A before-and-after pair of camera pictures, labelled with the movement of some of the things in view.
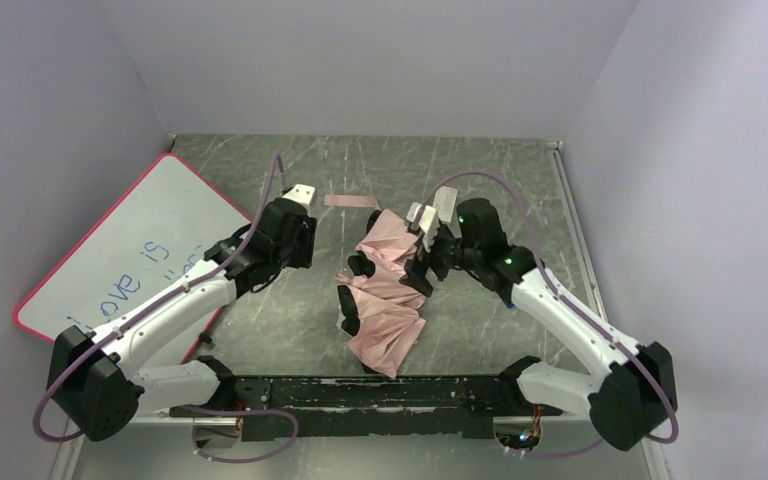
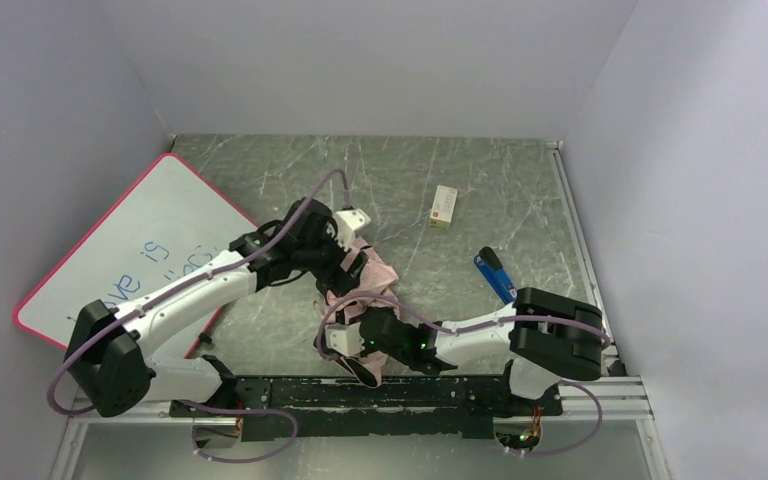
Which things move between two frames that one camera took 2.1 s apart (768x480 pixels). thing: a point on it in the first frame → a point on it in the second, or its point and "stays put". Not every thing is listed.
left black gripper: (301, 240) → (350, 266)
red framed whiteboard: (152, 236) stays put
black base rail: (381, 405) stays put
